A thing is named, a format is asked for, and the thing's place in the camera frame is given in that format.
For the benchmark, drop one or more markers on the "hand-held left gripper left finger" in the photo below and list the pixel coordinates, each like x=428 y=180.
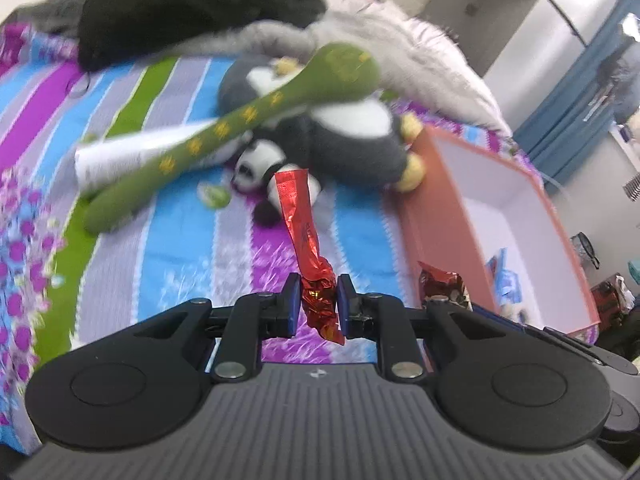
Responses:
x=292 y=305

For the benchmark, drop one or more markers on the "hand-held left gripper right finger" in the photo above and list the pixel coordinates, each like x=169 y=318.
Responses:
x=345 y=305

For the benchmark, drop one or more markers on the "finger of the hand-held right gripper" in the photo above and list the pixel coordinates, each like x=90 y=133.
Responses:
x=502 y=319

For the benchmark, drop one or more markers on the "blue tissue packet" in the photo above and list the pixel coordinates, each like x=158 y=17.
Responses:
x=505 y=280

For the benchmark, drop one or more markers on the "long red foil wrapper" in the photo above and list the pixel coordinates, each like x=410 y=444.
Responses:
x=305 y=230

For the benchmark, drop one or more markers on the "pink cardboard box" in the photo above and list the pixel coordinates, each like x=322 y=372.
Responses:
x=440 y=200

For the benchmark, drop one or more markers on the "red item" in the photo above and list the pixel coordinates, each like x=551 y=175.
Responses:
x=607 y=296

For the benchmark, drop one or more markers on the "striped floral bed sheet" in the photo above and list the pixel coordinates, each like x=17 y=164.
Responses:
x=175 y=260

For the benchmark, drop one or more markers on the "small green item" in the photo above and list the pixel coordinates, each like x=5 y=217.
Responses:
x=215 y=196

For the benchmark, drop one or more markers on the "small panda plush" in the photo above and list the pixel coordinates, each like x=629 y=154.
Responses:
x=260 y=160

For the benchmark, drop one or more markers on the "grey white penguin plush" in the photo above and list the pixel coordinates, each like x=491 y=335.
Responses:
x=350 y=150

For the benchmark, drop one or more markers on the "blue curtain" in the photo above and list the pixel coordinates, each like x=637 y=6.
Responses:
x=565 y=125

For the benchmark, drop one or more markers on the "white printed tube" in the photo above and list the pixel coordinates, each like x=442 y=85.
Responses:
x=115 y=157

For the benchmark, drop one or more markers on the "long green plush toy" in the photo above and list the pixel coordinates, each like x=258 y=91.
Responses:
x=345 y=67

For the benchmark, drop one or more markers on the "grey quilt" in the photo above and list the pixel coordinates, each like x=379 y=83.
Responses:
x=400 y=45

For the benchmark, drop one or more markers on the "black cloth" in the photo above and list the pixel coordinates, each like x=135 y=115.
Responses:
x=200 y=5

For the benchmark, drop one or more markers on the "dark grey cloth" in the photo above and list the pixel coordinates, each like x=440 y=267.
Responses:
x=67 y=5

